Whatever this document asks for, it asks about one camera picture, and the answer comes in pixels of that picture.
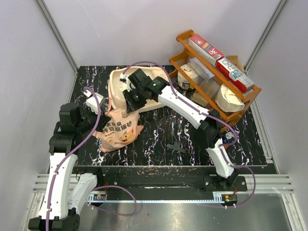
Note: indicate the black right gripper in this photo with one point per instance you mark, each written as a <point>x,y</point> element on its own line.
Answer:
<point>131,106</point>

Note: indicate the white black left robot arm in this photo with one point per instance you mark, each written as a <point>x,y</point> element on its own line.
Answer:
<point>60,210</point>

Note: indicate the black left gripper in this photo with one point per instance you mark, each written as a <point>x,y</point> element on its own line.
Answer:
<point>102,122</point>

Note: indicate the orange wooden rack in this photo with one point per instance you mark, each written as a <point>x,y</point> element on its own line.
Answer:
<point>183,58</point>

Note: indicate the light wooden block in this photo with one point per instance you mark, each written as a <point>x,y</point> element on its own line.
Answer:
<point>200,100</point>

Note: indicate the beige plastic litter box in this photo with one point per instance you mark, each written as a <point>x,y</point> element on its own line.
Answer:
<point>116,87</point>

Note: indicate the clear plastic packet stack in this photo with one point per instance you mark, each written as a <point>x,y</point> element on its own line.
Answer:
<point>206,78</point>

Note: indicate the black plastic clip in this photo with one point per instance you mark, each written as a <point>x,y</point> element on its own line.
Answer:
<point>176,146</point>

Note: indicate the white cable duct rail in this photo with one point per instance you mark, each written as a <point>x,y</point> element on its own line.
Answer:
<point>159,196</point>

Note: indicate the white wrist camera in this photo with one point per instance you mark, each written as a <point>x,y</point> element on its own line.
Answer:
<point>124,78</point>
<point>94,103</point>

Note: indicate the beige cloth bag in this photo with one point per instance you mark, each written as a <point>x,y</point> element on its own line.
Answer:
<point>227,101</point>

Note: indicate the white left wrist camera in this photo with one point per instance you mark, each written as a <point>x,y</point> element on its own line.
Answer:
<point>94,103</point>

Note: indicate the red white toothpaste box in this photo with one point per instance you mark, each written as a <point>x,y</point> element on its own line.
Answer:
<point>205,49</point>

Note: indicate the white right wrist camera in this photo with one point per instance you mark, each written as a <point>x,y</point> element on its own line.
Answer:
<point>124,78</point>

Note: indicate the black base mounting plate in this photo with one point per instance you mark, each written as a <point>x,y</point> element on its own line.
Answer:
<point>142,178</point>

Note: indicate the orange blue bottle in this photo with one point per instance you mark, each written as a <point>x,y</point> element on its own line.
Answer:
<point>228,137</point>

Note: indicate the pink cat litter bag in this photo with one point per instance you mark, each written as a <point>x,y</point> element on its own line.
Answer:
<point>119,131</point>

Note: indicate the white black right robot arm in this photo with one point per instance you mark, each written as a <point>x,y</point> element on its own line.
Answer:
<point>141,89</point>

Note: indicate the red white long box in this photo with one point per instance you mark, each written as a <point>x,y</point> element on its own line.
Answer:
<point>233,74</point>

